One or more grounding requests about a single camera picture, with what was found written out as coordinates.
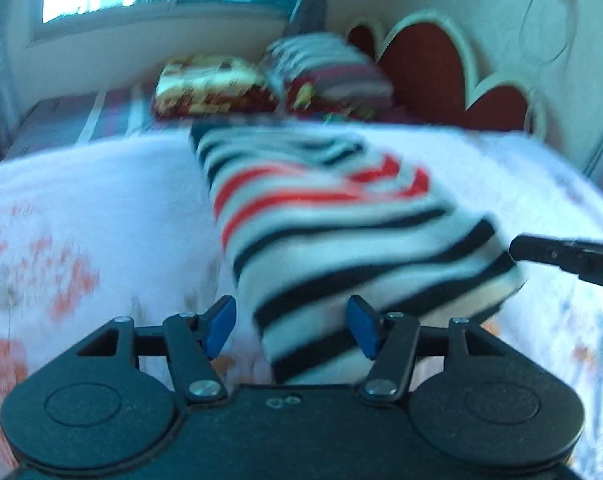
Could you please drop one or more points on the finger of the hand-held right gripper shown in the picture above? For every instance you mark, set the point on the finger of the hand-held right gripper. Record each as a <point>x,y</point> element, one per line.
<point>581,260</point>

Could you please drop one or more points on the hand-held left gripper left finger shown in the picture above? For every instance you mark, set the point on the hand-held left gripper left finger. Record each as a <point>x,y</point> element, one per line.
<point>219,325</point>

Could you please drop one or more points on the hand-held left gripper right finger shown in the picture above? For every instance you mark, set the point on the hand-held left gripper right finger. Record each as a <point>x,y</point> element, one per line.
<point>361,325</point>

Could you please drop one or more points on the striped knit sweater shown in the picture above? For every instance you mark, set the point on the striped knit sweater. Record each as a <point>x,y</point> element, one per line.
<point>331,240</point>

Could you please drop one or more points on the white floral bedsheet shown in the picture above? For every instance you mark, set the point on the white floral bedsheet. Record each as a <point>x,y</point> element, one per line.
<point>106,200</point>

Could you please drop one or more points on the colourful crumpled cloth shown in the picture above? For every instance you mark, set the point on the colourful crumpled cloth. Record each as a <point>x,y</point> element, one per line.
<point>301,95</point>

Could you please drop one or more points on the folded printed blanket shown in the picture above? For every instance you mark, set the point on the folded printed blanket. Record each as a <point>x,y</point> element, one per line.
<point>206,80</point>

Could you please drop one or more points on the heart-shaped red headboard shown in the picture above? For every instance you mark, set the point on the heart-shaped red headboard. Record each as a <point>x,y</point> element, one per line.
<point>421,70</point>

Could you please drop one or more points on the striped purple bedsheet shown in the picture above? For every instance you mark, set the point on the striped purple bedsheet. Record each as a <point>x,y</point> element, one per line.
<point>56,120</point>

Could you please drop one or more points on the striped pillow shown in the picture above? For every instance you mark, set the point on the striped pillow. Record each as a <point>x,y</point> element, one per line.
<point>331,65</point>

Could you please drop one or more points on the long grey curtain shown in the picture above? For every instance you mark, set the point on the long grey curtain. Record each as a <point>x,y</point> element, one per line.
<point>1,60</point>

